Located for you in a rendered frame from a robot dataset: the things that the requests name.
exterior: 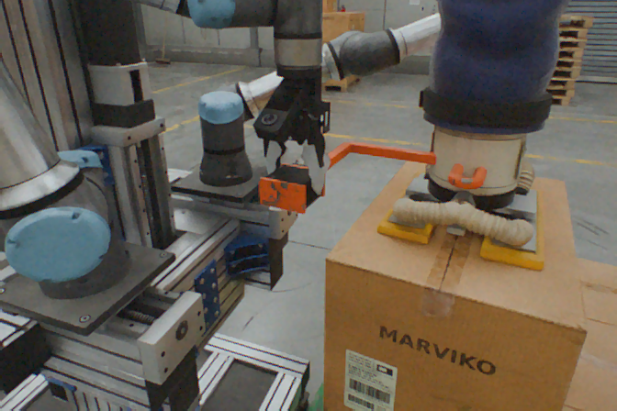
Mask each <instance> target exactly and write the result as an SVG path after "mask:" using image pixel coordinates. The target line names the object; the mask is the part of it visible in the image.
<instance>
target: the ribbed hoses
mask: <svg viewBox="0 0 617 411"><path fill-rule="evenodd" d="M521 171H522V174H521V175H520V180H519V181H518V184H517V187H522V188H525V189H527V190H528V194H529V193H530V192H529V191H530V190H531V187H532V184H533V180H534V169H533V166H532V165H531V164H530V163H529V162H528V161H524V160H522V169H521ZM393 215H394V216H395V218H397V219H398V220H401V221H402V222H411V223H413V222H416V223H419V222H420V223H423V222H424V225H428V223H430V225H432V224H434V225H435V226H437V225H438V224H439V225H441V226H443V225H446V226H450V225H455V224H457V225H458V226H459V227H462V228H463V229H468V231H473V232H474V233H477V232H478V233H479V234H480V235H482V234H484V235H485V237H490V238H491V239H495V240H499V241H500V242H505V243H506V244H511V245H513V246H515V245H525V244H526V243H528V242H529V241H530V240H531V239H532V237H533V227H532V226H531V224H530V223H528V222H527V221H524V219H514V220H510V219H506V218H505V217H503V218H500V217H499V216H496V217H495V216H494V215H493V214H492V215H489V214H488V213H486V214H485V213H484V212H483V211H481V212H480V210H476V209H475V208H474V207H473V206H472V205H470V204H469V203H468V204H461V205H459V204H458V203H456V202H455V201H452V202H446V203H440V204H438V203H436V204H435V203H433V202H431V203H429V202H426V203H424V202H419V201H417V202H415V201H412V200H410V199H408V198H399V199H398V200H397V201H396V202H395V203H394V205H393Z"/></svg>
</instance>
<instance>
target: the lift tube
mask: <svg viewBox="0 0 617 411"><path fill-rule="evenodd" d="M569 2H570V0H437V4H438V10H439V16H440V19H441V28H440V31H439V33H438V36H437V38H436V41H435V44H433V47H432V55H431V60H430V87H431V90H432V92H434V93H435V94H438V95H442V96H445V97H449V98H453V99H459V100H467V101H477V102H487V103H521V102H529V101H532V100H538V99H540V97H541V96H542V95H544V91H545V89H546V87H548V84H549V83H550V81H551V79H552V76H553V74H554V70H555V66H556V63H557V62H558V58H559V51H560V38H559V28H558V27H559V19H560V17H561V16H562V14H563V12H564V11H565V9H566V8H567V4H569ZM423 118H424V119H425V121H427V122H429V123H431V124H433V125H435V126H437V127H441V128H448V129H452V130H458V131H464V132H471V133H480V134H496V135H511V134H526V133H532V132H535V131H539V130H542V129H543V128H544V122H545V121H543V122H540V123H535V124H531V125H530V126H521V127H488V126H476V125H468V124H461V123H455V122H450V120H445V119H442V118H438V117H433V116H431V115H429V114H427V113H425V112H424V113H423Z"/></svg>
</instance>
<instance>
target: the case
mask: <svg viewBox="0 0 617 411"><path fill-rule="evenodd" d="M425 165H426V163H423V162H417V161H406V162H405V164H404V165H403V167H402V168H400V169H399V170H398V172H397V173H396V174H395V175H394V176H393V177H392V180H391V181H390V182H389V183H387V185H386V186H385V187H384V188H383V189H382V191H381V192H380V193H379V194H378V196H377V198H376V199H375V200H374V201H372V203H371V204H370V205H369V206H368V207H367V209H366V210H365V211H364V212H363V214H362V215H361V216H360V217H359V218H357V219H356V221H355V222H354V223H353V224H352V227H351V228H350V229H349V230H348V231H347V233H346V234H345V235H344V236H343V237H342V239H340V240H339V241H338V243H337V244H336V246H335V247H334V248H333V249H332V250H331V252H330V253H329V254H328V255H327V257H325V271H324V309H325V342H323V346H324V411H562V409H563V405H564V402H565V400H566V397H567V391H568V388H570V385H571V383H572V380H573V376H574V373H575V369H576V367H577V363H578V358H579V355H580V352H582V349H583V346H584V343H585V340H586V336H587V334H588V327H587V319H586V314H585V306H584V300H583V294H582V293H581V287H580V280H579V274H578V262H577V254H576V249H575V241H574V235H573V228H571V222H570V215H569V209H568V201H567V189H566V184H565V182H563V181H556V180H550V178H543V177H535V176H534V180H533V184H532V187H531V188H533V189H540V190H543V192H544V269H543V270H542V271H537V270H533V269H529V268H524V267H520V266H516V265H510V264H507V263H503V261H494V260H491V259H485V258H482V257H480V251H481V246H482V242H483V238H484V234H482V235H480V234H479V233H478V232H477V233H474V232H473V231H468V229H467V230H466V233H465V234H464V236H462V235H457V234H454V233H448V232H447V227H448V226H446V225H443V226H441V225H439V224H438V225H437V226H436V227H435V229H434V231H433V233H432V236H431V239H430V241H429V243H428V244H421V243H418V242H412V241H408V240H405V239H401V238H396V237H392V236H389V235H383V234H379V233H377V227H378V224H379V223H380V221H381V220H382V219H383V217H384V216H385V214H387V213H388V211H389V209H390V208H391V206H393V204H394V203H395V202H396V200H397V199H398V197H399V196H400V194H402V192H403V191H404V189H405V188H406V187H407V185H408V184H409V182H410V181H411V178H412V177H413V176H415V174H416V173H417V172H418V171H421V172H425V169H426V168H425Z"/></svg>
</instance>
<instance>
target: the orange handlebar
mask: <svg viewBox="0 0 617 411"><path fill-rule="evenodd" d="M349 153H359V154H364V155H371V156H378V157H384V158H391V159H398V160H404V161H417V162H423V163H430V164H431V165H435V163H436V155H435V154H434V153H433V152H431V153H429V152H426V151H419V150H405V148H398V147H391V146H383V145H376V144H369V143H362V142H354V141H350V142H344V143H342V144H340V145H339V147H338V148H336V149H335V150H333V151H331V152H330V153H329V155H330V158H331V166H330V167H329V169H330V168H331V167H333V166H334V165H335V164H336V163H338V161H339V160H341V159H342V158H344V157H345V156H347V155H348V154H349ZM329 169H327V170H329ZM463 171H464V167H463V166H462V165H461V163H456V164H455V165H454V167H452V169H451V171H449V173H448V176H447V177H448V183H449V184H450V185H452V186H455V187H458V188H462V189H477V188H480V187H481V186H482V185H483V184H484V182H485V178H486V175H487V170H486V169H485V168H484V167H479V168H476V169H475V171H474V174H473V176H472V177H468V176H462V173H463Z"/></svg>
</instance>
